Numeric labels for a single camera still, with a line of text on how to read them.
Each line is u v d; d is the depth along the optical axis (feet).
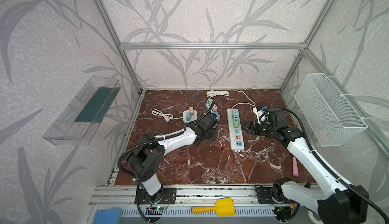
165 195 2.39
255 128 2.24
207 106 3.56
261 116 2.31
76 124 2.09
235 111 3.25
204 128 2.22
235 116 3.16
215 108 3.34
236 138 2.99
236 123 3.06
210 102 3.45
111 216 2.20
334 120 2.06
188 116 3.17
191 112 3.27
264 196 2.40
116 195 2.48
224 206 2.34
